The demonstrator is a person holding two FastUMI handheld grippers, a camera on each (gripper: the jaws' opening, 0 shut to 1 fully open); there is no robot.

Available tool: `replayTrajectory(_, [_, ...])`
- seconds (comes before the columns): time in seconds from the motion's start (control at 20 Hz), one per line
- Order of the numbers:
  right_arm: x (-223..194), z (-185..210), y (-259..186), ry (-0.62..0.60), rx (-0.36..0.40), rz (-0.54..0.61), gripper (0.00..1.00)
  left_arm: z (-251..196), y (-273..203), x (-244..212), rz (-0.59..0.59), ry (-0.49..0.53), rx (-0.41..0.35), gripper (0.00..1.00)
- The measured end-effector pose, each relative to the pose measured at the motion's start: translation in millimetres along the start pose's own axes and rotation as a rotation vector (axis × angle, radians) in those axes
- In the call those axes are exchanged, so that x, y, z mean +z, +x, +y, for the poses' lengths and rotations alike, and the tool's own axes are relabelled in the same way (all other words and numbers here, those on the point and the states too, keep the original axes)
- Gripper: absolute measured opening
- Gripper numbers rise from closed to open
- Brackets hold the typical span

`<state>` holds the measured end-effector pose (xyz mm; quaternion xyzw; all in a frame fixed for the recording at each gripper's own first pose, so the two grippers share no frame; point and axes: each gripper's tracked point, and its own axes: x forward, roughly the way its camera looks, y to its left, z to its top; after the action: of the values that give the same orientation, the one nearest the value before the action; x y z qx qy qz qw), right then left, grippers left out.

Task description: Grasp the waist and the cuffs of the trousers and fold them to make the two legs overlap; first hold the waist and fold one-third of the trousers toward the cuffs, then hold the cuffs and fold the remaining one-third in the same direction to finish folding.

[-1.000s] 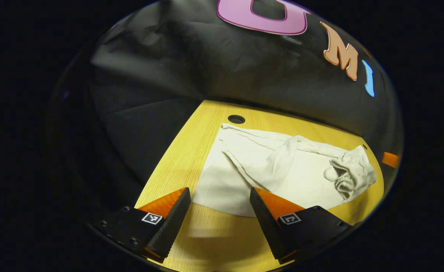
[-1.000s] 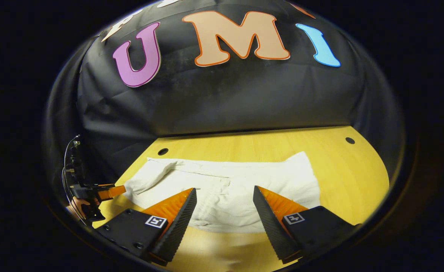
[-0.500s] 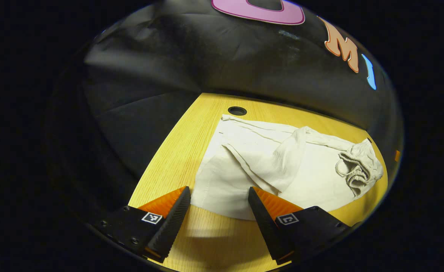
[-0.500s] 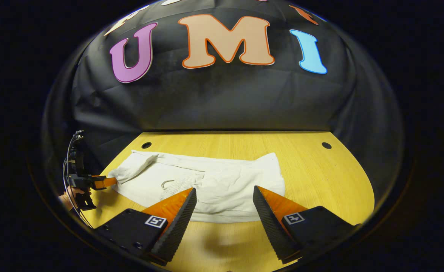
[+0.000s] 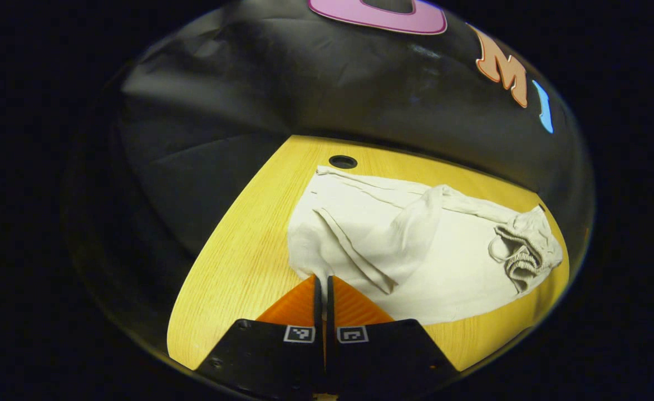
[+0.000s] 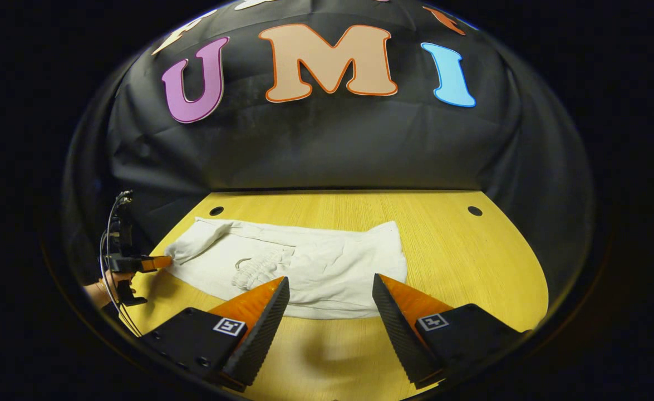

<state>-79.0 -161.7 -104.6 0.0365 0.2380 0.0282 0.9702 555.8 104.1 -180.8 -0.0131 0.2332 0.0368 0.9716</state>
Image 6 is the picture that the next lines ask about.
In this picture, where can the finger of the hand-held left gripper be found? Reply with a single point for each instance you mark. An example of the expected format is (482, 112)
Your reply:
(154, 263)

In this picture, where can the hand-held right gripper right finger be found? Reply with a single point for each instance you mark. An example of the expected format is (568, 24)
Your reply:
(396, 331)

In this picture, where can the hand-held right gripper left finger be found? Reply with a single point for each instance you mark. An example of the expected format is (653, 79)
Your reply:
(262, 334)

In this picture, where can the white jeans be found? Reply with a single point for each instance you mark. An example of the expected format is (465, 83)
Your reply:
(332, 267)

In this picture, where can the black backdrop cloth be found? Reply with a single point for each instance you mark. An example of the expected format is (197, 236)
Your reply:
(326, 145)

